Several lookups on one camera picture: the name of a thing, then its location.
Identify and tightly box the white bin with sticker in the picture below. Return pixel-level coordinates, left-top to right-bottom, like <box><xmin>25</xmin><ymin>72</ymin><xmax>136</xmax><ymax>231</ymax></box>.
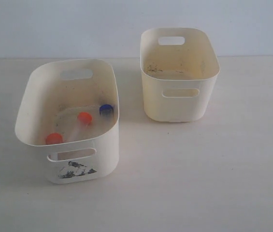
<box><xmin>14</xmin><ymin>59</ymin><xmax>119</xmax><ymax>184</ymax></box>

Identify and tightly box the blue-capped clear tube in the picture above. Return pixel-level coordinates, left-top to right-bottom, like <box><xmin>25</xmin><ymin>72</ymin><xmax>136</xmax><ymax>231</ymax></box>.
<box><xmin>99</xmin><ymin>104</ymin><xmax>114</xmax><ymax>120</ymax></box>

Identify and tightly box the cream plastic bin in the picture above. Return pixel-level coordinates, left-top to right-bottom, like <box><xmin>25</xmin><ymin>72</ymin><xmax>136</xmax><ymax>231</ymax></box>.
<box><xmin>140</xmin><ymin>28</ymin><xmax>220</xmax><ymax>122</ymax></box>

